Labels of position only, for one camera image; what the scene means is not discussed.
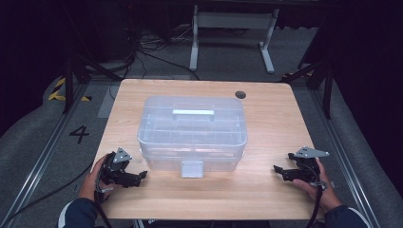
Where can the clear plastic storage box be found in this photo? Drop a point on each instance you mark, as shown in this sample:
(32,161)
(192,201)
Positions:
(191,136)

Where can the white metal desk frame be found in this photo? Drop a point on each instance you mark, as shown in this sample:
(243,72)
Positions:
(233,20)

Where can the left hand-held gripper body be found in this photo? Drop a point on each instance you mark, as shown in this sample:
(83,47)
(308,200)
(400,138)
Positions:
(115,171)

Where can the person's left hand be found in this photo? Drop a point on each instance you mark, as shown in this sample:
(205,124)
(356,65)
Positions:
(90,182)

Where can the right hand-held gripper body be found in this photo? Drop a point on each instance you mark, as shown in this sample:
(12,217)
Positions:
(306,169)

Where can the yellow black floor tape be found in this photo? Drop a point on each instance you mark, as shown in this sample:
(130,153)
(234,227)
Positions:
(57,95)

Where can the dark round table grommet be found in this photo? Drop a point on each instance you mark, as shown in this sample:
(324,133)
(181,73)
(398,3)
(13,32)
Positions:
(240,94)

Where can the metal floor rail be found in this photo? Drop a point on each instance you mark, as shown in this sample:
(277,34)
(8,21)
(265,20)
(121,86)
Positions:
(345,152)
(41,158)

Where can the black tripod stand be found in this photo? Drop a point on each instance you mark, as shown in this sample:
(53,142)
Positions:
(328,88)
(68,85)

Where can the person's right hand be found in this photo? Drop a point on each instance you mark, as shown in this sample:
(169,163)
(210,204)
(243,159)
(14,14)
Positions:
(329,194)

